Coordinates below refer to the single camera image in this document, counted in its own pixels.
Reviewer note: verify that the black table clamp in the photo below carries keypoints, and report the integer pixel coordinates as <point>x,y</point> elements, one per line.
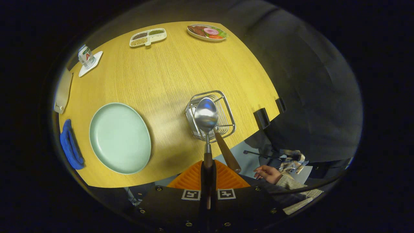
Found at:
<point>261,119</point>
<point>280,105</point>

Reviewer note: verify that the blue cloth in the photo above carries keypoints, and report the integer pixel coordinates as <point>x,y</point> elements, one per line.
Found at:
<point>71,145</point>

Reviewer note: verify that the pale green plate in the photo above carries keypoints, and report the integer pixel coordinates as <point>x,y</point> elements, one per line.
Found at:
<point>119,139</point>

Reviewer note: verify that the black metal rod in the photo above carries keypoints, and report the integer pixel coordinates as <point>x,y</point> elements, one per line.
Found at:
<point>262,155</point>

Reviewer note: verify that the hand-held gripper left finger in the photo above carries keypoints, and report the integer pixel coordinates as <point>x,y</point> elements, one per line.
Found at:
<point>168,207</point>

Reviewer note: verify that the white divided snack tray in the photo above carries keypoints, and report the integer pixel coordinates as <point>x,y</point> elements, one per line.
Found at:
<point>148,37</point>

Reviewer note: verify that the white square coaster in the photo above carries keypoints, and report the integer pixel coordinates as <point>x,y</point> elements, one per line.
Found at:
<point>97,58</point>

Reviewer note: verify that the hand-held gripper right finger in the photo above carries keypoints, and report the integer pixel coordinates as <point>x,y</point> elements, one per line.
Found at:
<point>249,207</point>

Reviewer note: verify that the white plate of food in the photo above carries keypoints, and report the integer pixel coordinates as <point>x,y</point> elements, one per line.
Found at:
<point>207,32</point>

